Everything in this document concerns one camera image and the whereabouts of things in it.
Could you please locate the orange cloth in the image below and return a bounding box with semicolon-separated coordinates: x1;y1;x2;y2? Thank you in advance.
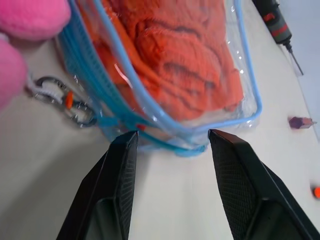
80;0;245;125

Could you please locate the clear blue-trimmed plastic pouch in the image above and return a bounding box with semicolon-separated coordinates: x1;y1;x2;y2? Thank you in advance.
57;0;264;158

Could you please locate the small orange black object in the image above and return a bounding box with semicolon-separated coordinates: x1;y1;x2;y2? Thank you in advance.
309;184;320;200

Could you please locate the pink plush toy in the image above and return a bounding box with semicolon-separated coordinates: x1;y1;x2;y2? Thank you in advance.
0;0;73;113

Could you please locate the black red electric screwdriver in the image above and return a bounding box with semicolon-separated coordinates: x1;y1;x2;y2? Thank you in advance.
252;0;305;76

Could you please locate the silver carabiner keychain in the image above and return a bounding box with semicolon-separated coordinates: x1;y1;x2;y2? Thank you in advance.
24;73;98;129

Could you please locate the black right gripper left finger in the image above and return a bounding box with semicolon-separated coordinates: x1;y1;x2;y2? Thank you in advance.
55;130;140;240

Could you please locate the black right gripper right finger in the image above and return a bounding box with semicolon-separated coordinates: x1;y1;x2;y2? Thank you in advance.
207;128;320;240

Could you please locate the small purple red object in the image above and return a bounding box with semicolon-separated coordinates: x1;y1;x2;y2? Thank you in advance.
287;115;314;131

